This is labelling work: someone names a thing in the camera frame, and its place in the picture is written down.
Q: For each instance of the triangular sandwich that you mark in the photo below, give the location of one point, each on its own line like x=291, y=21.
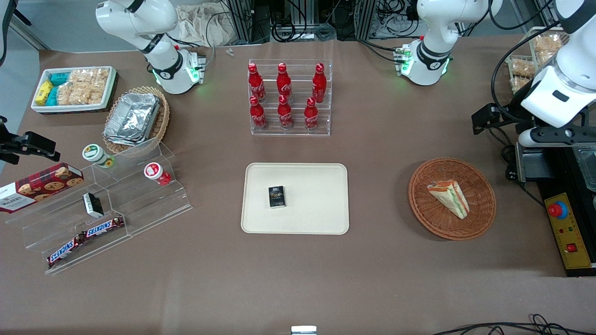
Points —
x=450, y=197

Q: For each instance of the green lidded yogurt cup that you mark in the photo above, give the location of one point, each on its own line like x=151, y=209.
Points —
x=96, y=154

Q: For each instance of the beige rectangular tray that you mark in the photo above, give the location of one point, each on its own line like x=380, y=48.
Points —
x=314, y=204

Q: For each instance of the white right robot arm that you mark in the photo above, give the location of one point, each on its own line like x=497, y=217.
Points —
x=139, y=18

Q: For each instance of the small black white box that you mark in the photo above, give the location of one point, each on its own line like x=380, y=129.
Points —
x=93, y=205

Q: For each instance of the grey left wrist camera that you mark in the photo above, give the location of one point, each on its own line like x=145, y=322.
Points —
x=558, y=136

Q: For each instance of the clear acrylic step shelf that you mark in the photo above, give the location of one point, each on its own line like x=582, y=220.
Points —
x=139, y=204

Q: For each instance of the small black box gold print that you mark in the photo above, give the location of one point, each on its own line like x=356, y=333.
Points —
x=277, y=197

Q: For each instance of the red tartan cookie box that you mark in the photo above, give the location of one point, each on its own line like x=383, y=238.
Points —
x=39, y=186

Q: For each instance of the round brown wicker basket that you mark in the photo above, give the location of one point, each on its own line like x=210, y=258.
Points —
x=430, y=218

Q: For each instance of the white rectangular snack bin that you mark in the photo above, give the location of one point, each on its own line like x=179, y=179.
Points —
x=109, y=88

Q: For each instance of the yellow snack packet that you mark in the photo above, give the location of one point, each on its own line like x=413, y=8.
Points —
x=43, y=92

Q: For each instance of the bagged fried snack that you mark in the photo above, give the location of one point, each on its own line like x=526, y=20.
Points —
x=519, y=84
x=545, y=56
x=522, y=68
x=547, y=43

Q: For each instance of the clear acrylic bottle rack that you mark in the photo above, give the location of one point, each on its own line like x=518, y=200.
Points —
x=298, y=118

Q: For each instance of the yellow control panel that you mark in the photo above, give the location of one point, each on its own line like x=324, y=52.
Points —
x=570, y=237

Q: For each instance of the clear rice cracker bag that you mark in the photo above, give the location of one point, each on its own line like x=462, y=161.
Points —
x=88, y=77
x=74, y=94

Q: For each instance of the red emergency stop button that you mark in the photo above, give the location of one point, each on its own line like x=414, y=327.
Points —
x=557, y=210

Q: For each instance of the small clear plastic piece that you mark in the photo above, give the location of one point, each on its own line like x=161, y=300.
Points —
x=229, y=52

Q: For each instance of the red lidded yogurt cup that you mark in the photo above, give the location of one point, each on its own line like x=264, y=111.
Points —
x=155, y=172

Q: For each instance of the red cola bottle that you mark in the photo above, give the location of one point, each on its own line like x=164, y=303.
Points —
x=285, y=114
x=256, y=84
x=311, y=116
x=284, y=83
x=319, y=84
x=258, y=115

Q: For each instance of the small silver white device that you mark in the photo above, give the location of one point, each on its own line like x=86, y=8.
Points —
x=303, y=330

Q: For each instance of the light oval wicker basket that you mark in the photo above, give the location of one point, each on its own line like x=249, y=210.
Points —
x=160, y=123

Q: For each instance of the clear plastic container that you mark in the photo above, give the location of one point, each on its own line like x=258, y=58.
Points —
x=587, y=167

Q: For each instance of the snickers chocolate bar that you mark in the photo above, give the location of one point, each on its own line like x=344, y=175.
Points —
x=103, y=227
x=65, y=250

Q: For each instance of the black metal appliance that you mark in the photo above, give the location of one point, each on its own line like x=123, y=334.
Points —
x=558, y=186

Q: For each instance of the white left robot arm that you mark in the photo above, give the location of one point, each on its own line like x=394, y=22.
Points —
x=433, y=56

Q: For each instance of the beige cloth bag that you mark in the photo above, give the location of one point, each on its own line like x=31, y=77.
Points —
x=198, y=25

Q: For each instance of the teal snack packet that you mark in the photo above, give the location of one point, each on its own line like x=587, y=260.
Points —
x=52, y=97
x=59, y=78

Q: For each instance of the stack of foil trays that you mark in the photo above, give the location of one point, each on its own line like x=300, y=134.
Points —
x=132, y=118

